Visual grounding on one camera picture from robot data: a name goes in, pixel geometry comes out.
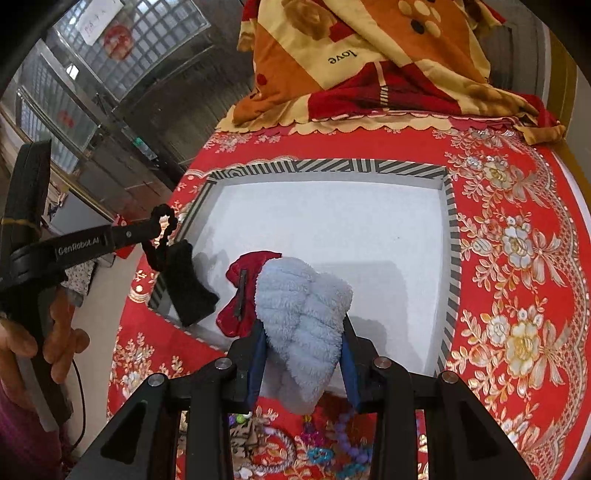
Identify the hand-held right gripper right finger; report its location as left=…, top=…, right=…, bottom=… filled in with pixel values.
left=339, top=316, right=541, bottom=480

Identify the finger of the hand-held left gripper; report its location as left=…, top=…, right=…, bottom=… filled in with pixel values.
left=111, top=215, right=163, bottom=253

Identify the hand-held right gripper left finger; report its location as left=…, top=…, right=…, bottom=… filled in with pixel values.
left=65, top=318, right=269, bottom=480

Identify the black scrunchie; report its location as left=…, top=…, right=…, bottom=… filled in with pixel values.
left=141, top=203, right=179, bottom=271

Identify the purple bead bracelet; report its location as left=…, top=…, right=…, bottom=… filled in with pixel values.
left=335, top=411, right=373, bottom=464

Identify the light blue fluffy scrunchie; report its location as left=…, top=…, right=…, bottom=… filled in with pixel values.
left=255, top=257, right=354, bottom=415

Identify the leopard print bow hair clip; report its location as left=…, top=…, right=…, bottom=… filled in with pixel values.
left=230, top=421, right=265, bottom=468

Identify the rainbow bead bracelet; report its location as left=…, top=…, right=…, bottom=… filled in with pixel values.
left=301, top=414, right=327, bottom=447

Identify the silver braided bracelet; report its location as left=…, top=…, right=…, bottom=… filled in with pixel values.
left=257, top=425, right=297, bottom=477

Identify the striped tray box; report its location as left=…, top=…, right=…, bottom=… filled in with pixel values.
left=148, top=158, right=462, bottom=398

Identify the person's left forearm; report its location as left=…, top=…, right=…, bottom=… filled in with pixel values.
left=0, top=378, right=75, bottom=480

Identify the person's left hand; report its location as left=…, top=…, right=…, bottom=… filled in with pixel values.
left=0, top=288, right=90, bottom=416

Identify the black fabric headband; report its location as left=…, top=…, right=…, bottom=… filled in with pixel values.
left=158, top=239, right=221, bottom=328

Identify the red bow hair clip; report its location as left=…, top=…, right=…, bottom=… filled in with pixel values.
left=225, top=250, right=283, bottom=337

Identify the red floral tablecloth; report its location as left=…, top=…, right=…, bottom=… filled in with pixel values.
left=107, top=117, right=591, bottom=480

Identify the metal grille window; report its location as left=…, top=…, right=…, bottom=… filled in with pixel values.
left=16, top=0, right=243, bottom=178

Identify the red round window decoration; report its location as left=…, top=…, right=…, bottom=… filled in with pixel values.
left=102, top=24, right=136, bottom=60

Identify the white paper sign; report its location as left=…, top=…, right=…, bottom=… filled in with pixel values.
left=81, top=6, right=126, bottom=45

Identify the orange red printed blanket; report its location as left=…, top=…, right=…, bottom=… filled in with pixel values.
left=232, top=0, right=566, bottom=146

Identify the black cable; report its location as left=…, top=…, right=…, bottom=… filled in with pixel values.
left=69, top=357, right=88, bottom=455

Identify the yellow door frame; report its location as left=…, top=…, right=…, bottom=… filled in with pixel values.
left=545, top=28, right=580, bottom=139

